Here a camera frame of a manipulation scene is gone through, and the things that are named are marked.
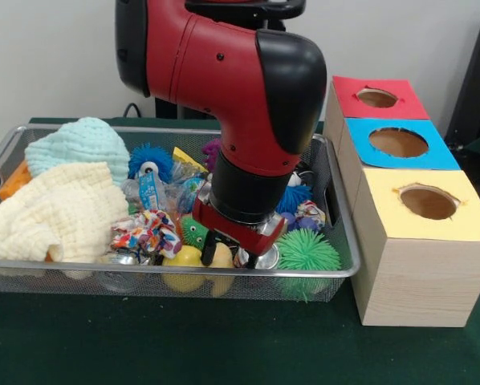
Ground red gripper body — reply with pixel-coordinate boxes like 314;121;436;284
192;198;288;258

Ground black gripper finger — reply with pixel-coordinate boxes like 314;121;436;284
201;230;219;267
238;249;258;270

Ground yellow plush duck toy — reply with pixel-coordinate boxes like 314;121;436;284
201;242;235;298

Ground pale yellow cloth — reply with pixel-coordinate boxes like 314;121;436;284
0;162;130;265

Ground mint green cloth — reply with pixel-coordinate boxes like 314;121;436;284
24;117;132;187

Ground wooden box three holes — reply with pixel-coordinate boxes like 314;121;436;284
323;76;480;328

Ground small silver can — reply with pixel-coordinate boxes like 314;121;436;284
252;244;280;271

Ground green spiky ball with eyes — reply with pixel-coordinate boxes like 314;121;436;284
180;214;211;249

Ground yellow ball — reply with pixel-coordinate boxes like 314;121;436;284
161;245;205;293

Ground plain green spiky ball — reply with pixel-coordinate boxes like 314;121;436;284
274;229;342;302

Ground colourful patterned cloth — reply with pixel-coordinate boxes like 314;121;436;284
109;209;184;262

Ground dark blue spiky ball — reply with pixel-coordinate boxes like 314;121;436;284
276;184;313;216

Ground purple spiky toy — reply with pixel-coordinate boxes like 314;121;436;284
201;138;224;174

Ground blue spiky ball with eyes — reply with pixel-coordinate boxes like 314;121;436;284
128;144;176;184

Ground orange plastic block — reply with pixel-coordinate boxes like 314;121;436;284
0;160;34;202

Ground black chair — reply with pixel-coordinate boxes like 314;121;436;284
445;8;480;157

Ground shallow wire mesh bin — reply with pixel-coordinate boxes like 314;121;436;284
0;123;362;303

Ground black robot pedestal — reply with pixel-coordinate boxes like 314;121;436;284
152;0;307;121

